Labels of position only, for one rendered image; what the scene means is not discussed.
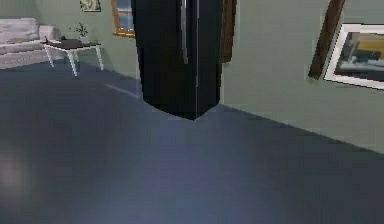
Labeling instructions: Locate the black fridge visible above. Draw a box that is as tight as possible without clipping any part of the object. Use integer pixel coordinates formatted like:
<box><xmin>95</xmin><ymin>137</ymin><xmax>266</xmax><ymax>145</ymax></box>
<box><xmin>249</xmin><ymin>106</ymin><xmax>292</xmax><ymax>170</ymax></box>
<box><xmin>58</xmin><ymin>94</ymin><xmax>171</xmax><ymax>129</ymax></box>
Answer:
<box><xmin>130</xmin><ymin>0</ymin><xmax>224</xmax><ymax>121</ymax></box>

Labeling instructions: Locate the small green house plant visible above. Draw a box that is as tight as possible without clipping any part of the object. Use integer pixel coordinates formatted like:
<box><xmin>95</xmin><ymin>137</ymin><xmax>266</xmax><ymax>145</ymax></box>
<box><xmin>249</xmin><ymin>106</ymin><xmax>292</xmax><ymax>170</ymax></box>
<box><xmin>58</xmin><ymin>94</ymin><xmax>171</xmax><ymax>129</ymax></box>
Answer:
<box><xmin>69</xmin><ymin>22</ymin><xmax>90</xmax><ymax>44</ymax></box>

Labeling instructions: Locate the dark top white side table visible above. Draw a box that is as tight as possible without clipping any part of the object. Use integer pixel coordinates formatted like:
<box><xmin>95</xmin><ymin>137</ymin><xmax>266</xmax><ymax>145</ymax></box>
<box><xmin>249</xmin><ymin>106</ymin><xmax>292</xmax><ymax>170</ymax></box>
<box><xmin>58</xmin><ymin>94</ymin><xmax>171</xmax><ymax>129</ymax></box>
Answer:
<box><xmin>41</xmin><ymin>38</ymin><xmax>105</xmax><ymax>77</ymax></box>

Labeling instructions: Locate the pale grey sofa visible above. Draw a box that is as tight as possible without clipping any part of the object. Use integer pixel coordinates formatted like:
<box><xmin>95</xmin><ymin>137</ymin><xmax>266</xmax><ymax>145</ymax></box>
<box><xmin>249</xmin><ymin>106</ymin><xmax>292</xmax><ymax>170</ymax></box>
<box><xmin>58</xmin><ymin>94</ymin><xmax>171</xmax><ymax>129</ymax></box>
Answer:
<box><xmin>0</xmin><ymin>17</ymin><xmax>63</xmax><ymax>70</ymax></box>

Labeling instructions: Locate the grey fridge handle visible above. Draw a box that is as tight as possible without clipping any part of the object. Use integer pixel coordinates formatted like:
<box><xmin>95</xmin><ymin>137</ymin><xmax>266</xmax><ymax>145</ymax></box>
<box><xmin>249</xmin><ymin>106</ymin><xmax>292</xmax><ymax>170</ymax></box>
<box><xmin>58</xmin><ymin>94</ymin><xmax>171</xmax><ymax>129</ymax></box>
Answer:
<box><xmin>180</xmin><ymin>0</ymin><xmax>189</xmax><ymax>65</ymax></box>

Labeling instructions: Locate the brown wooden window frame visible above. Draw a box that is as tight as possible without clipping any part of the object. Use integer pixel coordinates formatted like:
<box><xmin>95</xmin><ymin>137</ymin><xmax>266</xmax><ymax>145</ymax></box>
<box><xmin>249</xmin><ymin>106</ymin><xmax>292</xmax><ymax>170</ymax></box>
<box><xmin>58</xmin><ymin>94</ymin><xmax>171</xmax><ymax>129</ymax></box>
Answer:
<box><xmin>219</xmin><ymin>0</ymin><xmax>238</xmax><ymax>64</ymax></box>

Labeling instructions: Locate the small framed wall picture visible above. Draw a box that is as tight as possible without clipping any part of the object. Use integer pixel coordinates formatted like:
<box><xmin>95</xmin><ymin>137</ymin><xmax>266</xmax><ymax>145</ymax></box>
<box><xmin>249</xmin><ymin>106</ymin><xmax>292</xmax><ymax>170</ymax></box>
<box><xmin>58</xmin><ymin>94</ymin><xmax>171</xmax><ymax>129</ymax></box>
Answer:
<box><xmin>79</xmin><ymin>0</ymin><xmax>102</xmax><ymax>13</ymax></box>

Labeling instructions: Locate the white framed wall picture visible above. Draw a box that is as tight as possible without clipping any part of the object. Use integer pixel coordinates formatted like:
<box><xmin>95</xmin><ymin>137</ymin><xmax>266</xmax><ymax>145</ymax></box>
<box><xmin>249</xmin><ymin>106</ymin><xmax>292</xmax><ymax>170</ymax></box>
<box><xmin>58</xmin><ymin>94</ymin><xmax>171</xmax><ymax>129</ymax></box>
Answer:
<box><xmin>323</xmin><ymin>22</ymin><xmax>384</xmax><ymax>91</ymax></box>

